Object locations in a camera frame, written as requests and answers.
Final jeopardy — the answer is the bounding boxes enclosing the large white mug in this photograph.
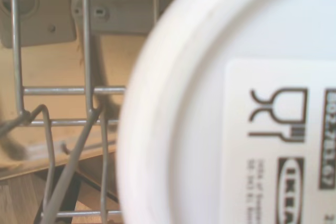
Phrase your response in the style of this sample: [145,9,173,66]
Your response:
[117,0,336,224]

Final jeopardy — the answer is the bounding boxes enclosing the stainless dishwasher door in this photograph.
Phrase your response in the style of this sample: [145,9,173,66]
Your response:
[0,0,203,204]

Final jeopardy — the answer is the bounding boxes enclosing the grey wire dishwasher rack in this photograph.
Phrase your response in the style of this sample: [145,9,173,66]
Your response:
[0,0,161,224]

